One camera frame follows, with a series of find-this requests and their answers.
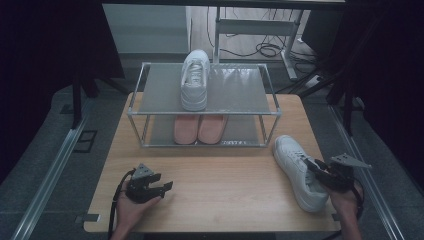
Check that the two-tier metal shoe rack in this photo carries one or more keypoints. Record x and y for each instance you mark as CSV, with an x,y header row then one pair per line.
x,y
240,90

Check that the person's right hand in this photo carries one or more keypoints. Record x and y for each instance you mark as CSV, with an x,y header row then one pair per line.
x,y
346,200

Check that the black metal stand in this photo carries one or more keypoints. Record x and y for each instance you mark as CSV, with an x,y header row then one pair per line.
x,y
76,100
348,110

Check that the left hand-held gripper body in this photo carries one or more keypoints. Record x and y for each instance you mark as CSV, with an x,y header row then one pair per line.
x,y
140,191

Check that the white power strip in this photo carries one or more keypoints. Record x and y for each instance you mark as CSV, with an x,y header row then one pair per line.
x,y
314,81

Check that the person's left hand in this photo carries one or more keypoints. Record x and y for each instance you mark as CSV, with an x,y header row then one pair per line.
x,y
131,215

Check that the aluminium floor rail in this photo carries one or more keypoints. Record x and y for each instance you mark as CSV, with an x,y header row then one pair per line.
x,y
50,180
376,200

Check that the dark curtain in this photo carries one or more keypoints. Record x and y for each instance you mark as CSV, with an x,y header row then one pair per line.
x,y
393,83
40,66

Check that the grey cabinet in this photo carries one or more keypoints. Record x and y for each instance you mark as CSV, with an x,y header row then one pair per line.
x,y
146,28

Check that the white sneaker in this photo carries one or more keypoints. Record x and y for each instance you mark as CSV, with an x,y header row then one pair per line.
x,y
296,166
195,90

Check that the white metal desk frame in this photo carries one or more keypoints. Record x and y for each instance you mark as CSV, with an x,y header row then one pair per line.
x,y
256,27

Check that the pink slipper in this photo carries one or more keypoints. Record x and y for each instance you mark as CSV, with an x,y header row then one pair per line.
x,y
211,130
186,130

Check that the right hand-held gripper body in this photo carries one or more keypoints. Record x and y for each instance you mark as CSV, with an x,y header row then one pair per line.
x,y
340,178

